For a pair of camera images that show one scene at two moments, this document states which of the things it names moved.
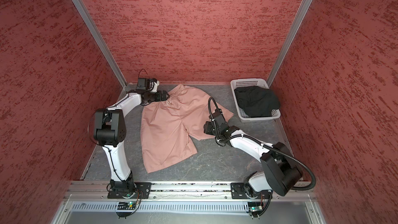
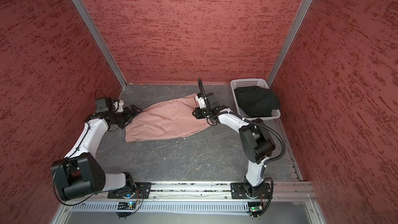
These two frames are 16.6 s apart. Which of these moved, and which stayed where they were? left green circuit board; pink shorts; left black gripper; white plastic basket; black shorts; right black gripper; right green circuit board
Moved: right black gripper; pink shorts; left black gripper
Stayed: left green circuit board; black shorts; white plastic basket; right green circuit board
